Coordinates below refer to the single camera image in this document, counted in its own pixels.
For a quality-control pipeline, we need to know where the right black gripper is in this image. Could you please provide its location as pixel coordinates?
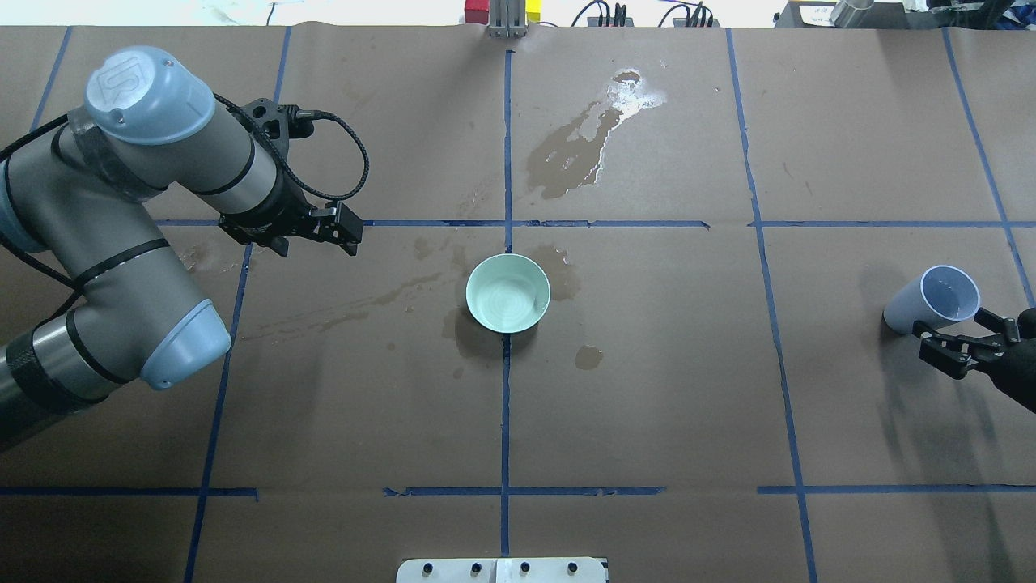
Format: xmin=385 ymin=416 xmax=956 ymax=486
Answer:
xmin=912 ymin=308 xmax=1036 ymax=414

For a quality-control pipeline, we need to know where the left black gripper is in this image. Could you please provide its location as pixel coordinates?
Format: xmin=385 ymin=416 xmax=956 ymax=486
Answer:
xmin=218 ymin=170 xmax=363 ymax=257

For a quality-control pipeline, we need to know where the light blue plastic cup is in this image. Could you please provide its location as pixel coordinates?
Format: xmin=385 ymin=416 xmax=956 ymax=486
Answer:
xmin=883 ymin=265 xmax=982 ymax=334

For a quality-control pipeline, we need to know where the mint green bowl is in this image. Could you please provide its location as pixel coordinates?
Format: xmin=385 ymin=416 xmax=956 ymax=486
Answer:
xmin=465 ymin=253 xmax=552 ymax=334

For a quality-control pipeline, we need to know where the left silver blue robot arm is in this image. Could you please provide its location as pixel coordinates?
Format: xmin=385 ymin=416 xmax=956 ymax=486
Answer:
xmin=2 ymin=45 xmax=363 ymax=450

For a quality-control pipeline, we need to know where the red cube block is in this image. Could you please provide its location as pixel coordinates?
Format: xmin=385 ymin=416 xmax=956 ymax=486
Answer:
xmin=463 ymin=0 xmax=490 ymax=25

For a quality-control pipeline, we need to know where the yellow cube block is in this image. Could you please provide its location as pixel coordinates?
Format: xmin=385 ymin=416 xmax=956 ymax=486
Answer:
xmin=524 ymin=0 xmax=543 ymax=23

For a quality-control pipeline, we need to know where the silver metal cylinder weight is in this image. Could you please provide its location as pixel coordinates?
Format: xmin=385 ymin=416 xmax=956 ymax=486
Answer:
xmin=829 ymin=0 xmax=875 ymax=29

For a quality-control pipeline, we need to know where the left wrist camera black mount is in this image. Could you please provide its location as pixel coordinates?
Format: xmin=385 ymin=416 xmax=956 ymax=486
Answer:
xmin=236 ymin=97 xmax=316 ymax=171

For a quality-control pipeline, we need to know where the left black camera cable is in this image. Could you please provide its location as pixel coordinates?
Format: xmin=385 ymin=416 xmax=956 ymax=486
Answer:
xmin=212 ymin=93 xmax=371 ymax=202

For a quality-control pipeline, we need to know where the aluminium frame post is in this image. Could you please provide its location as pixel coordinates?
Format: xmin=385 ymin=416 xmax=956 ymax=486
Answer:
xmin=487 ymin=0 xmax=529 ymax=38

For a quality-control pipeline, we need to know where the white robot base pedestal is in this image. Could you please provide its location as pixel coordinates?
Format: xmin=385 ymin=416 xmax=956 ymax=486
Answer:
xmin=395 ymin=556 xmax=610 ymax=582

